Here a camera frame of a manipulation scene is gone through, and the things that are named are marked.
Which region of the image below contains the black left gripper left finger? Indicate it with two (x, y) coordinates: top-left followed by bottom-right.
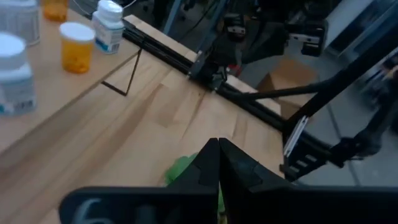
(167, 138), (220, 188)

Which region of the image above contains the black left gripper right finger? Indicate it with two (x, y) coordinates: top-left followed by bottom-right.
(219, 138), (294, 189)

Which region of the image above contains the white medicine bottle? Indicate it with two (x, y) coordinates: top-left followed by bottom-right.
(91, 0), (126, 55)
(0, 0), (42, 47)
(0, 32), (39, 118)

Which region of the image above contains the orange pill bottle white cap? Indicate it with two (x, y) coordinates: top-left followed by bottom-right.
(58, 21), (96, 75)
(41, 0), (70, 23)

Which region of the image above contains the succulent in triangle-patterned pot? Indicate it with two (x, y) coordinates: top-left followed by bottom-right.
(164, 151), (226, 224)

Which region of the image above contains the brown cardboard box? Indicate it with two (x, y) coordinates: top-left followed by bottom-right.
(257, 58), (318, 121)

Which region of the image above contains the blue-grey desk leg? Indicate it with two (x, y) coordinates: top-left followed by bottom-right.
(162, 0), (183, 35)

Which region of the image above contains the light grey cabinet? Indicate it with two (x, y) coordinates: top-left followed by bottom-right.
(323, 0), (398, 57)

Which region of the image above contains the black metal table frame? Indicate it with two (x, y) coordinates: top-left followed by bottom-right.
(123, 17), (398, 184)

